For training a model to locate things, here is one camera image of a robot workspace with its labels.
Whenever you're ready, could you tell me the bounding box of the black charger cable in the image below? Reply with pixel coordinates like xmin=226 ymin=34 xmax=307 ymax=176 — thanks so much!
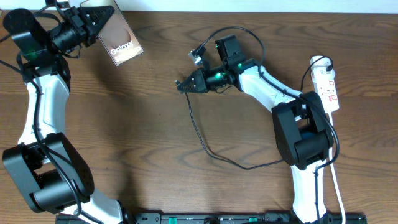
xmin=174 ymin=56 xmax=335 ymax=170

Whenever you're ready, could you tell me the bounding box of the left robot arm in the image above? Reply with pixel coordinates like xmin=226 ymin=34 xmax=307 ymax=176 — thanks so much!
xmin=2 ymin=1 xmax=129 ymax=223

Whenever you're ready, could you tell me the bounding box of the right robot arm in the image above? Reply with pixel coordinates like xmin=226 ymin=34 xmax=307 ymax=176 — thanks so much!
xmin=177 ymin=35 xmax=340 ymax=223

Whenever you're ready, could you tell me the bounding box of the white USB charger plug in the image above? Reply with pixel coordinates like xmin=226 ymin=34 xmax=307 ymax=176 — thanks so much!
xmin=310 ymin=55 xmax=334 ymax=72

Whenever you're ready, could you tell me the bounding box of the white power strip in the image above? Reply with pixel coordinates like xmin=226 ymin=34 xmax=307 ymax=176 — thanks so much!
xmin=311 ymin=67 xmax=340 ymax=113

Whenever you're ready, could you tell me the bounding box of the white power strip cord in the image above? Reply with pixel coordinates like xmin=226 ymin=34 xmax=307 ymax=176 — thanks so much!
xmin=328 ymin=112 xmax=346 ymax=224

